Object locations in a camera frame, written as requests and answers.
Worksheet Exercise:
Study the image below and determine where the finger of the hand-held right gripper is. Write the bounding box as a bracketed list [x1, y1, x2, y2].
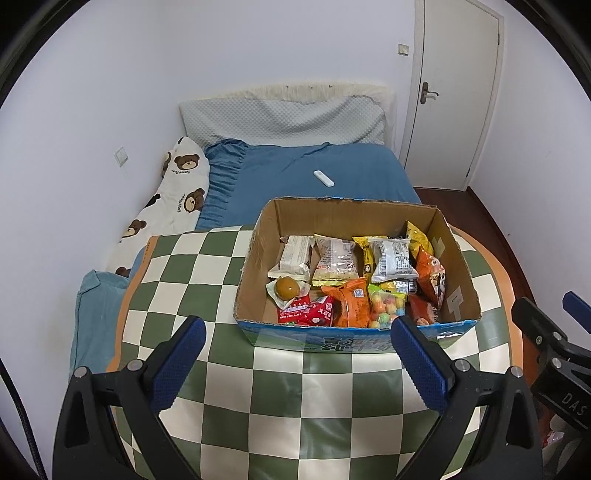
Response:
[562, 291, 591, 333]
[511, 298, 568, 364]

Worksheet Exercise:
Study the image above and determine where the round brown pastry packet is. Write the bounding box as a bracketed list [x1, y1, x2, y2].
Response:
[265, 275, 311, 310]

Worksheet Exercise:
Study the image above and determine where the cardboard box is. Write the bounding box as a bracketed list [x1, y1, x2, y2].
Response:
[233, 197, 483, 354]

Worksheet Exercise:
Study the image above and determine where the cream fluffy blanket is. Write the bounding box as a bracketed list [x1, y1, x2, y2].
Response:
[210, 82, 398, 153]

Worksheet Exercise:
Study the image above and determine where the light blue cushion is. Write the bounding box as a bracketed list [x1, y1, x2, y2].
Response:
[69, 270, 132, 374]

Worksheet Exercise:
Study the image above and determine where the pale dotted pillow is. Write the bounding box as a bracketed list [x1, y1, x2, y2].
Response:
[178, 93, 387, 147]

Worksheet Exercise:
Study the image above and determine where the cream snack packet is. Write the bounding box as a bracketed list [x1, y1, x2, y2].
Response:
[311, 234, 361, 288]

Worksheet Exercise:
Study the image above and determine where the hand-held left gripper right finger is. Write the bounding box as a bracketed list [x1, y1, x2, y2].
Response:
[390, 316, 543, 480]

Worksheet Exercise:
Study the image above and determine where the white door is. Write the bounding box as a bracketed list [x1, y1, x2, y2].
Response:
[401, 0, 506, 192]

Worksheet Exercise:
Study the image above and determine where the white silver snack packet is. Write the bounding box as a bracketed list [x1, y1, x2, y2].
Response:
[268, 235, 313, 283]

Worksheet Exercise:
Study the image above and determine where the yellow orange snack packet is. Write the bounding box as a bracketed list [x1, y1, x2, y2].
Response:
[405, 220, 435, 259]

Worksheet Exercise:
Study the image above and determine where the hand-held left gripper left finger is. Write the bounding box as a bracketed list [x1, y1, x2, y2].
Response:
[53, 315, 207, 480]

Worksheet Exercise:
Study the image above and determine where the blue bed sheet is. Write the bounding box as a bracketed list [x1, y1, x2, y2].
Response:
[196, 140, 422, 232]

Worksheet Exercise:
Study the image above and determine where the black cable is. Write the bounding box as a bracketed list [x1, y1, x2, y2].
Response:
[0, 357, 49, 480]

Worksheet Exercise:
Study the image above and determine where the orange cartoon snack packet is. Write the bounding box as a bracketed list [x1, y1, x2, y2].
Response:
[414, 246, 446, 310]

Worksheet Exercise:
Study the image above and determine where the grey silver snack packet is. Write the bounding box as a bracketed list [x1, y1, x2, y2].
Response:
[370, 237, 419, 284]

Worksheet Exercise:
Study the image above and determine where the green white checkered tablecloth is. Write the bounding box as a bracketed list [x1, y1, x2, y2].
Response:
[106, 224, 527, 480]

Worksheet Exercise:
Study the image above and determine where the white bear print pillow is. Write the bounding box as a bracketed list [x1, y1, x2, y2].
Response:
[105, 136, 212, 278]

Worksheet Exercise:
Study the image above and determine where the red brown snack packet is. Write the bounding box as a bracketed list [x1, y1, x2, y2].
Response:
[409, 294, 439, 325]

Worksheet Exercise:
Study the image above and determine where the yellow green snack packet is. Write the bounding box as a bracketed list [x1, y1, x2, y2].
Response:
[379, 278, 419, 296]

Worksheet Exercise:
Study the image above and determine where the colourful candy ball bag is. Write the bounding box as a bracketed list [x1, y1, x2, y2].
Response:
[368, 284, 409, 330]

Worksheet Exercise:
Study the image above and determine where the red snack packet green stripe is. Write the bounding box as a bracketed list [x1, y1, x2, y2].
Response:
[277, 295, 312, 325]

